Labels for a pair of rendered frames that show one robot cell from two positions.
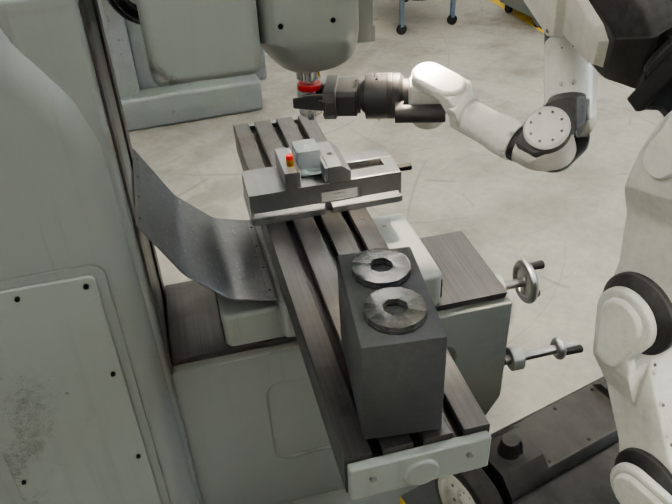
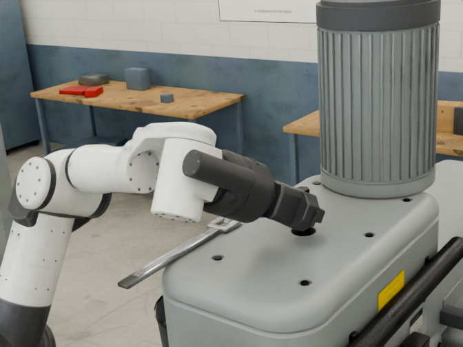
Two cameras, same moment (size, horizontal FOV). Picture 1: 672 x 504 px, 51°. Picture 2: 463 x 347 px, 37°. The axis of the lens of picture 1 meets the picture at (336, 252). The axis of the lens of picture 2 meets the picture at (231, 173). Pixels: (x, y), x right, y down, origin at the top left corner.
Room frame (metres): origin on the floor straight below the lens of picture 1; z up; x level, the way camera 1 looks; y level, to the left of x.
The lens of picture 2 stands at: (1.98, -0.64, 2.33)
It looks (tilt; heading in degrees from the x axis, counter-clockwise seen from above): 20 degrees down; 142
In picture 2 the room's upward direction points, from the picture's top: 4 degrees counter-clockwise
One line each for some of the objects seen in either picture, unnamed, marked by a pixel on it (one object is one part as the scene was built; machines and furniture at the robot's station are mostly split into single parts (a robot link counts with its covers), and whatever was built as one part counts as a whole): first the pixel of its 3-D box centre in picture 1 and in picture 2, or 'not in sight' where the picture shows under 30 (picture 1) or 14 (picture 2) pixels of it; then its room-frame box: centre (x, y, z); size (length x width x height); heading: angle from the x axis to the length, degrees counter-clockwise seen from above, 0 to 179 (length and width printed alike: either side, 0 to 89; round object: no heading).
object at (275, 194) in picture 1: (320, 176); not in sight; (1.39, 0.03, 1.01); 0.35 x 0.15 x 0.11; 103
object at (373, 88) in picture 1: (356, 97); not in sight; (1.29, -0.06, 1.24); 0.13 x 0.12 x 0.10; 173
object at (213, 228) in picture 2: not in sight; (181, 250); (1.22, -0.14, 1.89); 0.24 x 0.04 x 0.01; 103
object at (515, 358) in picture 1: (543, 351); not in sight; (1.28, -0.51, 0.53); 0.22 x 0.06 x 0.06; 103
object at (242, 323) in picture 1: (321, 269); not in sight; (1.30, 0.04, 0.81); 0.50 x 0.35 x 0.12; 103
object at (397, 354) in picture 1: (388, 336); not in sight; (0.80, -0.07, 1.05); 0.22 x 0.12 x 0.20; 7
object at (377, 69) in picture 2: not in sight; (377, 91); (1.25, 0.28, 2.05); 0.20 x 0.20 x 0.32
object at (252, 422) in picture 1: (338, 377); not in sight; (1.31, 0.01, 0.46); 0.80 x 0.30 x 0.60; 103
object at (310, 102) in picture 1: (308, 103); not in sight; (1.27, 0.04, 1.24); 0.06 x 0.02 x 0.03; 83
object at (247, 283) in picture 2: not in sight; (310, 272); (1.30, 0.05, 1.81); 0.47 x 0.26 x 0.16; 103
